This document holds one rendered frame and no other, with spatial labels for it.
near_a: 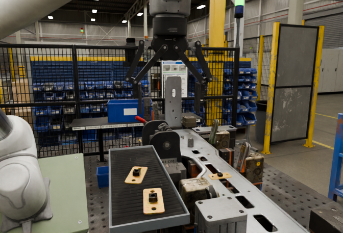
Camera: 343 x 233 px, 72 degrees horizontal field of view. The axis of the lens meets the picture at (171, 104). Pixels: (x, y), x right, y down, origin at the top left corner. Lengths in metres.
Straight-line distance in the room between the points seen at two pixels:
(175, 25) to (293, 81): 3.78
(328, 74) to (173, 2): 12.29
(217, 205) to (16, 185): 0.67
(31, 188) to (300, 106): 4.03
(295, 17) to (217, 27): 6.67
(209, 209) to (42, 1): 0.51
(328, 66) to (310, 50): 8.27
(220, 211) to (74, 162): 0.86
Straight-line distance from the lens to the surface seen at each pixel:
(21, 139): 1.07
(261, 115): 4.42
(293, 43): 4.15
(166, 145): 0.85
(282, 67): 4.03
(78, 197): 1.21
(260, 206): 0.83
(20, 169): 0.99
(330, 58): 12.71
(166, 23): 0.51
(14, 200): 1.00
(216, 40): 2.01
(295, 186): 1.67
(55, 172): 1.26
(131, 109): 1.63
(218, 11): 2.05
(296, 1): 8.68
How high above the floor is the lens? 1.43
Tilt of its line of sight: 10 degrees down
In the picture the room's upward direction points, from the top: straight up
